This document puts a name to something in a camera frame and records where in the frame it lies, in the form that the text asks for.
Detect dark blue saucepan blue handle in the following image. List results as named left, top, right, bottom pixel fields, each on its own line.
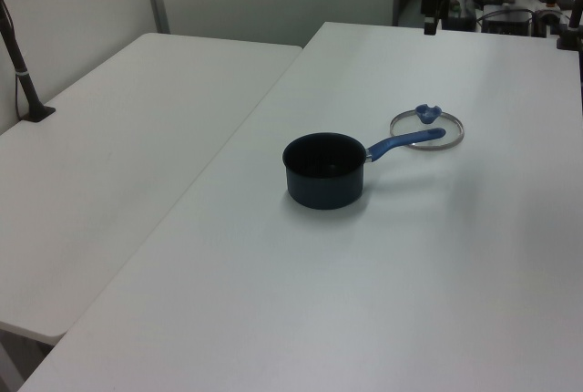
left=281, top=127, right=447, bottom=211

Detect dark computer box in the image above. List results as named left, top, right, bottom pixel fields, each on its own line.
left=481, top=8, right=535, bottom=36

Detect dark box green parts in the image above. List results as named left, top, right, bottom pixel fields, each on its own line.
left=444, top=0, right=477, bottom=31

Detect black clamped pole white tie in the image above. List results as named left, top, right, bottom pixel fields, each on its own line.
left=0, top=0, right=56, bottom=122

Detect white side table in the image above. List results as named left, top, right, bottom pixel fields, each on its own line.
left=0, top=32, right=304, bottom=339

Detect glass lid blue knob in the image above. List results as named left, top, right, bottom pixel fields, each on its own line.
left=389, top=103, right=465, bottom=151

